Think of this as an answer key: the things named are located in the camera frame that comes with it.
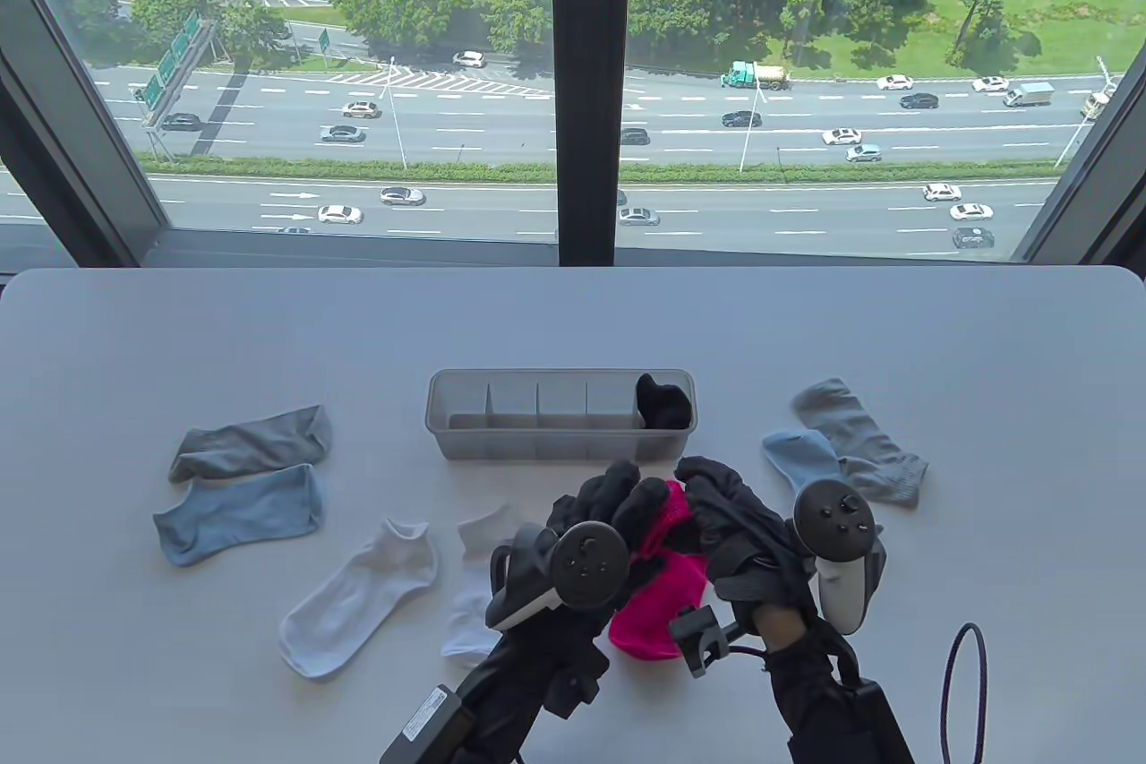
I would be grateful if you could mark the person's left hand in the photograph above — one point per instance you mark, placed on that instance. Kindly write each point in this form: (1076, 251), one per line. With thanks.
(618, 504)

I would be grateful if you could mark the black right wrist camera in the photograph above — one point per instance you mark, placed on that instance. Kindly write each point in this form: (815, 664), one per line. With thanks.
(703, 639)

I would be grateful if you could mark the light blue sock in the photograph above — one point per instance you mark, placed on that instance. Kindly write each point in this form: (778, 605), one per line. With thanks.
(792, 450)
(237, 513)

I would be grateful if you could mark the black left forearm module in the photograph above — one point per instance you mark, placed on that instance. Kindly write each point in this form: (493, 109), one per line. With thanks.
(430, 724)

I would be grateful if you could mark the clear plastic divided organizer box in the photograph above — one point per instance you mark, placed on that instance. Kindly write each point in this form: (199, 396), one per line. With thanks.
(537, 442)

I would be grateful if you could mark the dark window frame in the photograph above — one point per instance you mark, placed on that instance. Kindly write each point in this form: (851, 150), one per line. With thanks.
(586, 83)

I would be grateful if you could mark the grey sock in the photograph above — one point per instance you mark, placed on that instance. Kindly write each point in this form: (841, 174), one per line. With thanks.
(850, 433)
(251, 442)

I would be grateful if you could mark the person's right hand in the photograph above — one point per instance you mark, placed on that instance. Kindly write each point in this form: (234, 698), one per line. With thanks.
(752, 549)

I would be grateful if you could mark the green road sign gantry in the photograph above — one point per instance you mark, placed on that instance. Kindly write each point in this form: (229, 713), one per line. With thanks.
(170, 61)

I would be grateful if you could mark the white sock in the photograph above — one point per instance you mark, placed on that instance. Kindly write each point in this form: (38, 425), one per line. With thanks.
(354, 603)
(470, 621)

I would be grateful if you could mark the grey hand controller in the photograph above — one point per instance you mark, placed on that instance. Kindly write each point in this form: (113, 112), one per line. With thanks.
(586, 562)
(833, 522)

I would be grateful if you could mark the black right forearm module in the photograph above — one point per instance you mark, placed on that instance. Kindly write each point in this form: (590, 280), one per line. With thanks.
(877, 724)

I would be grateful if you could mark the black sock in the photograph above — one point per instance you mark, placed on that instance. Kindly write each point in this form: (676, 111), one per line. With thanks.
(673, 415)
(658, 392)

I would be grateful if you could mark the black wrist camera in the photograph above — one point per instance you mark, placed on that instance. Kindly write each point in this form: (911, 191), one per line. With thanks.
(703, 639)
(571, 692)

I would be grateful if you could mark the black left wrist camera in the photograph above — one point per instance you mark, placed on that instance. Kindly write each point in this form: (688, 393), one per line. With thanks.
(571, 692)

